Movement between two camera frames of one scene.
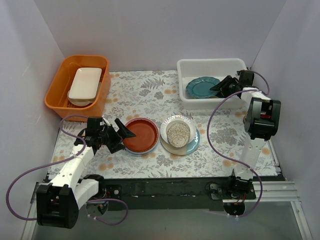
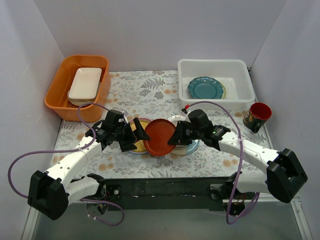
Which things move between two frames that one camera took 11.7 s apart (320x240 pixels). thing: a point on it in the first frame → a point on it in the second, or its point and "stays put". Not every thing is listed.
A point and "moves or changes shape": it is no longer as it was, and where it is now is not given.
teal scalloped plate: (200, 87) stays put
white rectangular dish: (84, 86) stays put
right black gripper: (230, 85) → (184, 133)
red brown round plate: (147, 135) moves or changes shape
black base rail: (171, 194) stays put
